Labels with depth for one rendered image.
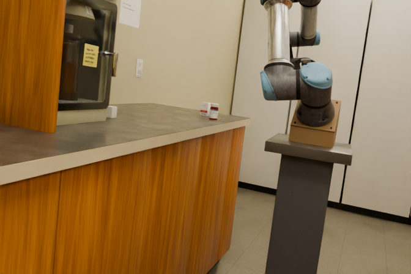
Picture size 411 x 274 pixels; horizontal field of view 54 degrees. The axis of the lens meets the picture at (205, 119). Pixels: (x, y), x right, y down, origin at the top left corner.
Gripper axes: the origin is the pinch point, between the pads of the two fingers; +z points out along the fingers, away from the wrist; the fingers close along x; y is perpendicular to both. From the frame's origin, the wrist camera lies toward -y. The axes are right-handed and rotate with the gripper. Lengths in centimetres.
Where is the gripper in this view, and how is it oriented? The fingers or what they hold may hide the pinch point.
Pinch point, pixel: (298, 65)
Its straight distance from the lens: 183.2
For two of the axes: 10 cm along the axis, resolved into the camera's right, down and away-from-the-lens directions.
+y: 2.8, 9.1, 3.0
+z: 0.7, 3.0, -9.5
